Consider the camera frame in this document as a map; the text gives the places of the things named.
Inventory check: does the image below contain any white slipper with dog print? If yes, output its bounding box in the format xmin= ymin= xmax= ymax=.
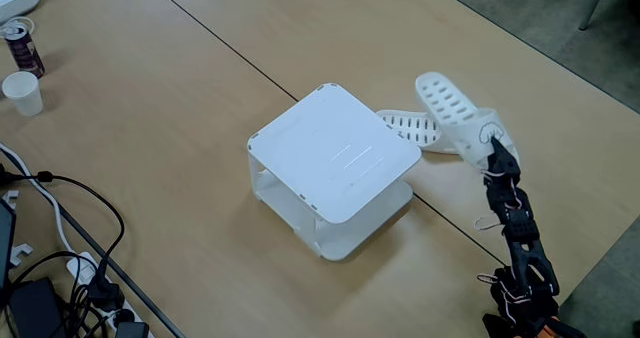
xmin=375 ymin=109 xmax=459 ymax=155
xmin=414 ymin=71 xmax=521 ymax=173

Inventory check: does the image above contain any white plastic shoe rack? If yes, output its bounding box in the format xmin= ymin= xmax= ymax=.
xmin=246 ymin=82 xmax=423 ymax=263

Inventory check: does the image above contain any gray chair leg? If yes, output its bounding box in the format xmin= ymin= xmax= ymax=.
xmin=578 ymin=0 xmax=612 ymax=32

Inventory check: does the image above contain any black power plug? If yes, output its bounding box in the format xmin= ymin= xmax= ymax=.
xmin=113 ymin=320 xmax=151 ymax=338
xmin=87 ymin=277 xmax=126 ymax=313

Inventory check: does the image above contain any white power strip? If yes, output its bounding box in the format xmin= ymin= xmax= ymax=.
xmin=65 ymin=251 xmax=157 ymax=338

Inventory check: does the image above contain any white paper cup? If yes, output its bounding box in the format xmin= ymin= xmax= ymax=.
xmin=1 ymin=70 xmax=45 ymax=118

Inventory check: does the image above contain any black power adapter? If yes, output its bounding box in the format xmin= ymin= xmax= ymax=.
xmin=7 ymin=276 xmax=69 ymax=338

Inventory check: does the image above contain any purple drink can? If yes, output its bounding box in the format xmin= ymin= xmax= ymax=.
xmin=2 ymin=24 xmax=46 ymax=79

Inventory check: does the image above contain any black laptop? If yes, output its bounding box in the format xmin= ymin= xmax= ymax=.
xmin=0 ymin=197 xmax=18 ymax=292

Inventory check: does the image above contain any white power cable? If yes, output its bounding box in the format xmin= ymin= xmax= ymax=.
xmin=0 ymin=142 xmax=77 ymax=255

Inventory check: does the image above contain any black cable with ferrite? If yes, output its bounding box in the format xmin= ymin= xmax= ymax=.
xmin=0 ymin=170 xmax=126 ymax=289

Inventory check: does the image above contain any white printed bracket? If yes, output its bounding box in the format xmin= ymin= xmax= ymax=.
xmin=8 ymin=242 xmax=35 ymax=268
xmin=1 ymin=189 xmax=21 ymax=211

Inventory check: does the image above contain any white coiled cable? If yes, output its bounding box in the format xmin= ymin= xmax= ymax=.
xmin=0 ymin=16 xmax=36 ymax=39

